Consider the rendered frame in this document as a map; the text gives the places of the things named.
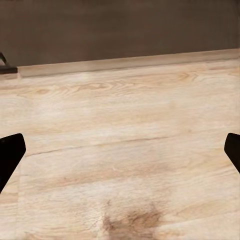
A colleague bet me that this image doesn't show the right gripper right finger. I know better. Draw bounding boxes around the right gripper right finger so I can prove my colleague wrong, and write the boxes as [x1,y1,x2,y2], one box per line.
[224,133,240,173]

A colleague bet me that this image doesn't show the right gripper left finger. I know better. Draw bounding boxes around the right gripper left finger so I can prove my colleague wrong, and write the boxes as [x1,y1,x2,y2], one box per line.
[0,133,26,193]

